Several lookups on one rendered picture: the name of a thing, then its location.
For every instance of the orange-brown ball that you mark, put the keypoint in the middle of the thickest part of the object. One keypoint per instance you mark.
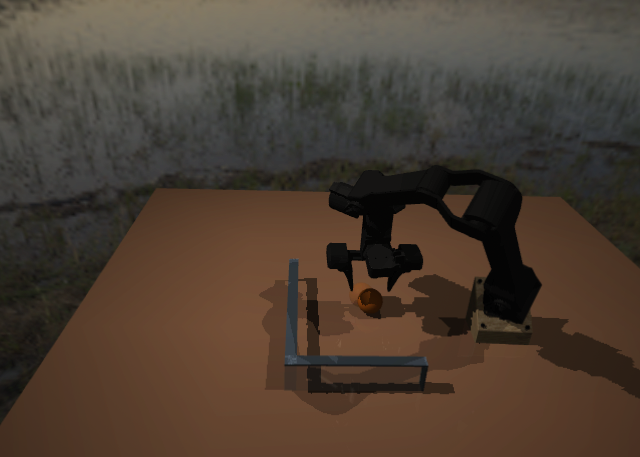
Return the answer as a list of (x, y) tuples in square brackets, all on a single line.
[(370, 301)]

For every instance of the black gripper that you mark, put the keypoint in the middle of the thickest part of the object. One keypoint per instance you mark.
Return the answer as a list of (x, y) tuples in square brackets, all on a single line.
[(338, 257)]

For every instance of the blue-grey l-shaped wall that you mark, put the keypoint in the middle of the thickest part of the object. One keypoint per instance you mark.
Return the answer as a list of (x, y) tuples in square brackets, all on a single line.
[(291, 357)]

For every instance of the translucent orange ball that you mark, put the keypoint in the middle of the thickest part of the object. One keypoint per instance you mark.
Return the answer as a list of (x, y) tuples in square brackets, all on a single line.
[(358, 288)]

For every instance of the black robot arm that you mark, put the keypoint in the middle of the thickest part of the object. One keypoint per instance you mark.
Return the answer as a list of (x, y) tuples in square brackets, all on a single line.
[(510, 288)]

